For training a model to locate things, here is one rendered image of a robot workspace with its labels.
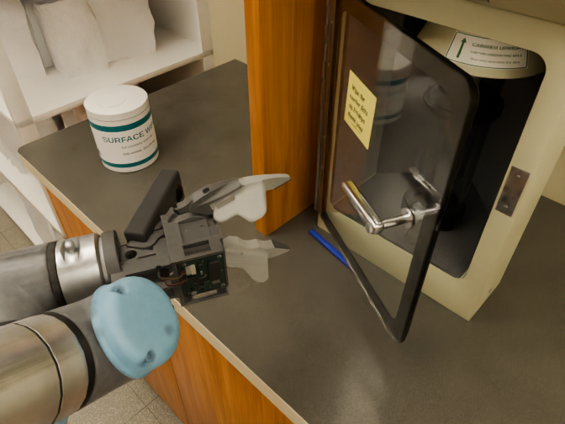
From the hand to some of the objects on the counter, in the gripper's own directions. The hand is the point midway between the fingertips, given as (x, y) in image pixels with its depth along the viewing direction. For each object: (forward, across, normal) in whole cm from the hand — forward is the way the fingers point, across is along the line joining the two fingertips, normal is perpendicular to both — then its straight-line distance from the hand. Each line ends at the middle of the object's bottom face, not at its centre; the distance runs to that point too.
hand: (282, 212), depth 56 cm
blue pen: (+15, -26, +13) cm, 33 cm away
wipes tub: (-18, -26, +57) cm, 65 cm away
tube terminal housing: (+33, -26, +13) cm, 44 cm away
